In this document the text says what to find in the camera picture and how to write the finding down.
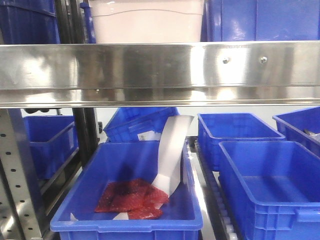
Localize white plastic lidded bin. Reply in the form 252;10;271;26
88;0;204;44

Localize red plastic bag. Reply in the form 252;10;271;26
94;178;169;220

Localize tilted blue bin behind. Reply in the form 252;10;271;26
103;107;179;142

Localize white paper strip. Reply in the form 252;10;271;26
152;115;194;196

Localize blue bin far right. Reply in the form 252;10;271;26
272;106;320;156

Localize blue bin upper left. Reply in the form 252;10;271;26
0;0;60;45

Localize stainless steel shelf rail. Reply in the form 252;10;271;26
0;41;320;108

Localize perforated steel shelf post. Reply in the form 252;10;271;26
0;109;46;240

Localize blue bin with red bag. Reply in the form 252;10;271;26
50;141;203;240

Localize blue bin upper right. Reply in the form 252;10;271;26
201;0;320;42

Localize white roller conveyor track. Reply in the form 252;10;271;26
192;140;241;240

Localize blue bin upper middle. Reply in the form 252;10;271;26
80;2;96;44

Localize blue bin rear middle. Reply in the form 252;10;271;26
197;112;286;172

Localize blue bin lower left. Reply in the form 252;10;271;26
23;115;79;180

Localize blue bin front right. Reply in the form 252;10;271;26
219;141;320;240

